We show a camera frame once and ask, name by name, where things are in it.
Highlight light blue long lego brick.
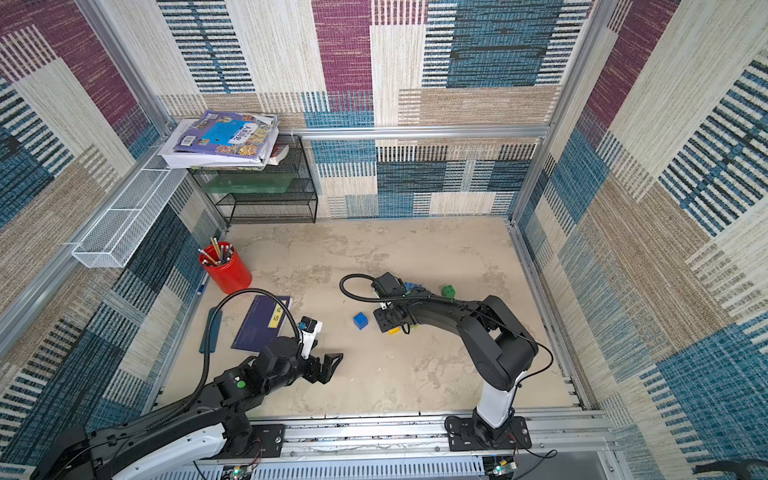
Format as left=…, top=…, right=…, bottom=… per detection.
left=404, top=282, right=425, bottom=294

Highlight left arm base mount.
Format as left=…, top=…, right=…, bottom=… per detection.
left=228, top=423, right=286, bottom=460

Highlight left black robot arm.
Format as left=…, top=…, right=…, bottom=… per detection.
left=31, top=337, right=343, bottom=479

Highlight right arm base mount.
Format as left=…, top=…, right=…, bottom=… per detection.
left=444, top=415, right=532, bottom=451

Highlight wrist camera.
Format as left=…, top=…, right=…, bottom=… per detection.
left=371, top=272, right=408, bottom=302
left=299, top=316, right=323, bottom=360

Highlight black wire shelf rack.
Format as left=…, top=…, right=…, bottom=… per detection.
left=189, top=134, right=319, bottom=226

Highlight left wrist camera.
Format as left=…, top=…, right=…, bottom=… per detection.
left=299, top=316, right=323, bottom=360

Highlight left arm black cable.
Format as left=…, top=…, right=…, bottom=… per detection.
left=200, top=288, right=302, bottom=409

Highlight dark blue square lego brick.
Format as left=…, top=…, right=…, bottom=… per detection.
left=353, top=312, right=369, bottom=330

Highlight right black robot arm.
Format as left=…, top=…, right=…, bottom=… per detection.
left=374, top=292, right=539, bottom=447

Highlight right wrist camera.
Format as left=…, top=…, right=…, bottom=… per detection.
left=371, top=272, right=408, bottom=302

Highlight white wire mesh basket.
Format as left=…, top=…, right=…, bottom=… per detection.
left=72, top=168, right=186, bottom=269

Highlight purple notebook yellow label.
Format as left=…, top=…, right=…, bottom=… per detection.
left=231, top=296, right=287, bottom=353

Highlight stack of books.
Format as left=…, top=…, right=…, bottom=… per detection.
left=159, top=110, right=291, bottom=171

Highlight red pencil cup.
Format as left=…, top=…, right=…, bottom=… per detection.
left=198, top=237, right=252, bottom=294

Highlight dark green square lego brick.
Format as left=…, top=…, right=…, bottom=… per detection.
left=441, top=285, right=456, bottom=299

